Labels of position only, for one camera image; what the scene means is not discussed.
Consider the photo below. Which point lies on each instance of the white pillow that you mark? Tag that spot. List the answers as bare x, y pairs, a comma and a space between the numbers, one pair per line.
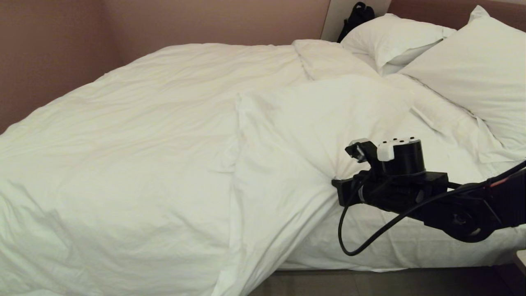
472, 70
394, 35

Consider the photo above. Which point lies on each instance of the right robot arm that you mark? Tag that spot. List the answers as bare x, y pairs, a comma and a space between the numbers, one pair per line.
472, 213

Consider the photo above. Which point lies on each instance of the white bed sheet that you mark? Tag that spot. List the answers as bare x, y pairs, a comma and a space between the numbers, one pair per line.
415, 242

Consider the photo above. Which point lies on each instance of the black bag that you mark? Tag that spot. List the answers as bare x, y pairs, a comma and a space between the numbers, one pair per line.
356, 18

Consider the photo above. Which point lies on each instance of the white rumpled duvet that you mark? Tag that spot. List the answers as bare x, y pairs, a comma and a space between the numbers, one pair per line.
135, 144

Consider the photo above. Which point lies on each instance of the brown padded headboard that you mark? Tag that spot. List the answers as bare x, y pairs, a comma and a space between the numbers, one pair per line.
435, 11

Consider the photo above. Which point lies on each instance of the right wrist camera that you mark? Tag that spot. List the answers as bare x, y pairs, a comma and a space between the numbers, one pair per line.
362, 150

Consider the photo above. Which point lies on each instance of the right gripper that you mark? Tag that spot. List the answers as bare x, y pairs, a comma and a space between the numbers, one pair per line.
382, 192

